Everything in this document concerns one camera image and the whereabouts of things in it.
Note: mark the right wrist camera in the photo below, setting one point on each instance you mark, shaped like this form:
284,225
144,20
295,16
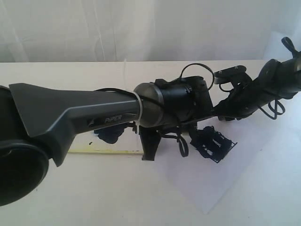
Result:
234,75

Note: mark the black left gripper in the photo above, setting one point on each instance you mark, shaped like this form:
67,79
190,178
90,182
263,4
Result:
150,139

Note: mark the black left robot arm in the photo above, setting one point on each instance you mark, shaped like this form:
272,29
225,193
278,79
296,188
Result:
38,124

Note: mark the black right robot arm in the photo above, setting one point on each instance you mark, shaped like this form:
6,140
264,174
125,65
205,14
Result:
276,81

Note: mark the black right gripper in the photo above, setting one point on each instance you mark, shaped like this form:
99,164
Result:
241,103

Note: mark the white paint tray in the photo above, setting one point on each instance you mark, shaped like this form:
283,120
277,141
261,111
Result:
128,143

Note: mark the white paper with square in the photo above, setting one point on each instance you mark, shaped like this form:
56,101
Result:
204,182

